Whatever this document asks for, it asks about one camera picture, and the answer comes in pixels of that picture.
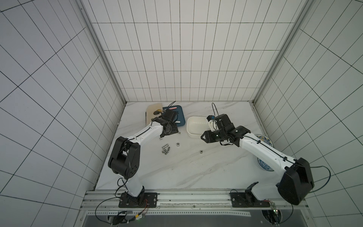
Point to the teal plastic tray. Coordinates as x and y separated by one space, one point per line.
179 118

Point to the white plastic storage box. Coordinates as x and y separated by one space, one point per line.
197 125

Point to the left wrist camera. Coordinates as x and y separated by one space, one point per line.
170 115

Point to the aluminium mounting rail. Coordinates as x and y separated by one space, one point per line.
179 201

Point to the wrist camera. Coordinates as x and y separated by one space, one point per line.
170 115
221 122

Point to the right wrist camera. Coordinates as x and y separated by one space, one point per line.
221 122

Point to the blue patterned plate upper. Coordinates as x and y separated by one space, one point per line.
265 139

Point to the base wiring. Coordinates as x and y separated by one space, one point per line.
122 212
276 212

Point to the right base wiring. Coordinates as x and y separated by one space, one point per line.
276 212

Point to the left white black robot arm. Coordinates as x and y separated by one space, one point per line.
125 156

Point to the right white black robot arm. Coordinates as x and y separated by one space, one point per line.
295 175

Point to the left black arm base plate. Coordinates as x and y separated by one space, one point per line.
138 200

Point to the blue patterned plate lower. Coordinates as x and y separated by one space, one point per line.
264 166

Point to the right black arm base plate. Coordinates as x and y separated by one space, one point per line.
249 200

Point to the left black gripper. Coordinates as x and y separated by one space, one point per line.
174 130

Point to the blue patterned plate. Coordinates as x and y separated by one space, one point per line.
265 139
264 166

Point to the left base wiring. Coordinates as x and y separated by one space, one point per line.
122 212

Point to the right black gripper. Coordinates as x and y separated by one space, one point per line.
211 136

